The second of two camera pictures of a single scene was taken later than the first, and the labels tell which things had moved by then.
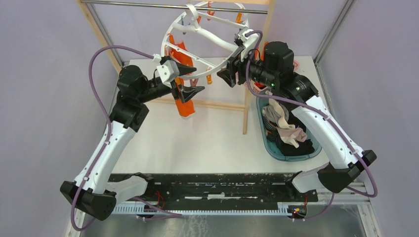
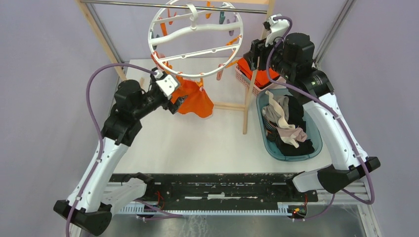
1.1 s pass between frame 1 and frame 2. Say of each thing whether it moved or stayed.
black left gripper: moved
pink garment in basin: stayed
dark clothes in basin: stayed
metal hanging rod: stayed
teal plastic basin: stayed
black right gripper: moved
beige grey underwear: stayed
